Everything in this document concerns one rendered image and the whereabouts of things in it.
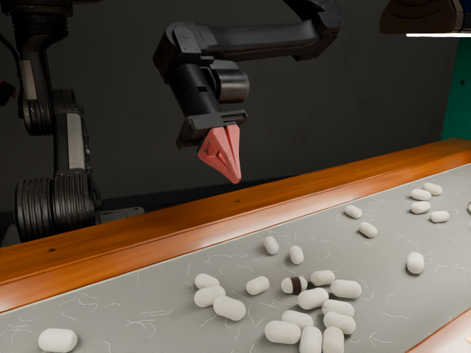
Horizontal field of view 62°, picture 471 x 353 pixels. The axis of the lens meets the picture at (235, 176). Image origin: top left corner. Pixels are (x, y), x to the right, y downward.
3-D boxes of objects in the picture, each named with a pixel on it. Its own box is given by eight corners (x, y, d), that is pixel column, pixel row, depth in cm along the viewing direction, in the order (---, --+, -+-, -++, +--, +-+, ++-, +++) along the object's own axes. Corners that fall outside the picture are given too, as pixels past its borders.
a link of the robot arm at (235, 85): (153, 59, 67) (170, 23, 60) (209, 61, 74) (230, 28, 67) (175, 119, 64) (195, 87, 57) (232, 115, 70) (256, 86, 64)
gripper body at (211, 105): (251, 118, 58) (230, 82, 61) (190, 127, 53) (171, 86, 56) (235, 144, 63) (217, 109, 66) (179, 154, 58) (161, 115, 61)
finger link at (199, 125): (261, 164, 54) (233, 113, 57) (216, 174, 50) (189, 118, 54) (242, 190, 59) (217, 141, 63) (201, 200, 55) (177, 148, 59)
